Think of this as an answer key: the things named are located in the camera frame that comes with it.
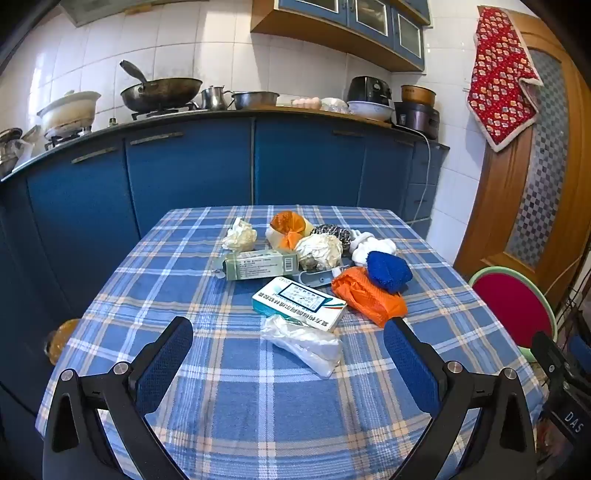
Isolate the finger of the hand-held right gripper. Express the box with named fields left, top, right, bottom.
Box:
left=530, top=331, right=575, bottom=385

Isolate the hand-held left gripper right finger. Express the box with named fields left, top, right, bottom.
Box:
left=383, top=318, right=539, bottom=480

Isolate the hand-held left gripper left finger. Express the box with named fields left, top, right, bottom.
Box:
left=41, top=316, right=195, bottom=480

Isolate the orange mesh cloth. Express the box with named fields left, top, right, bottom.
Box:
left=331, top=266, right=408, bottom=328

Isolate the blue mesh scrubber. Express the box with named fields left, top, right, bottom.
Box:
left=366, top=250, right=413, bottom=295

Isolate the clear plastic bag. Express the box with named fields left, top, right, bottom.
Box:
left=260, top=315, right=342, bottom=379

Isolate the white and teal cardboard box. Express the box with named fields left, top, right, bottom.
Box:
left=252, top=276, right=347, bottom=330

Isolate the light blue plastic hook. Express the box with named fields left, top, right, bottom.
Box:
left=299, top=265, right=352, bottom=288

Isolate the white sock ball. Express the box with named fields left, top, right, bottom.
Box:
left=348, top=229, right=397, bottom=266

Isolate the white paper ball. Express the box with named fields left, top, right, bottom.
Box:
left=294, top=234, right=343, bottom=271

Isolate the steel wool scrubber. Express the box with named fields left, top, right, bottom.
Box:
left=310, top=223, right=352, bottom=252

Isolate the orange plastic bag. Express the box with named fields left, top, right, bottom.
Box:
left=269, top=211, right=315, bottom=252

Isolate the blue plaid tablecloth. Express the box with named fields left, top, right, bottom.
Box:
left=34, top=206, right=548, bottom=480

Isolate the green cardboard box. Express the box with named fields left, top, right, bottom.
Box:
left=223, top=249, right=300, bottom=281

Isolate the crumpled cream paper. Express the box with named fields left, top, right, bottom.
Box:
left=222, top=217, right=258, bottom=252

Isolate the wooden door with patterned glass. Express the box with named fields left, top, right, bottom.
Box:
left=453, top=4, right=591, bottom=301

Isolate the cream rectangular block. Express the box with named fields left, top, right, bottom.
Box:
left=266, top=219, right=315, bottom=251

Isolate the blue kitchen base cabinet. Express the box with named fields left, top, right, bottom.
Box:
left=0, top=108, right=451, bottom=416

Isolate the gas stove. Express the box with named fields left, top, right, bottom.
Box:
left=44, top=102, right=200, bottom=151

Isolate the white bowl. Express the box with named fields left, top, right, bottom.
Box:
left=346, top=100, right=394, bottom=122

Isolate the steel pot with lid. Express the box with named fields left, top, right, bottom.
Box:
left=0, top=127, right=35, bottom=178

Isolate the steel kettle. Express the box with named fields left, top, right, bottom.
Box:
left=200, top=86, right=235, bottom=112

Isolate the white cooking pot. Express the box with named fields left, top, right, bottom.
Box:
left=37, top=90, right=102, bottom=134

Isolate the dark metal wok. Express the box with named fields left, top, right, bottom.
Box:
left=119, top=60, right=204, bottom=113

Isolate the brown inner pot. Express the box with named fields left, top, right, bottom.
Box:
left=400, top=84, right=437, bottom=106

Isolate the steel basin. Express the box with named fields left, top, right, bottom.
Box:
left=231, top=91, right=280, bottom=110

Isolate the black rice cooker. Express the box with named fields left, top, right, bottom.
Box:
left=347, top=76, right=393, bottom=104

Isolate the red quilted cloth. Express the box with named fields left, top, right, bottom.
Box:
left=467, top=7, right=542, bottom=152

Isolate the blue wall cabinet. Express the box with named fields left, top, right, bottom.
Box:
left=250, top=0, right=432, bottom=72

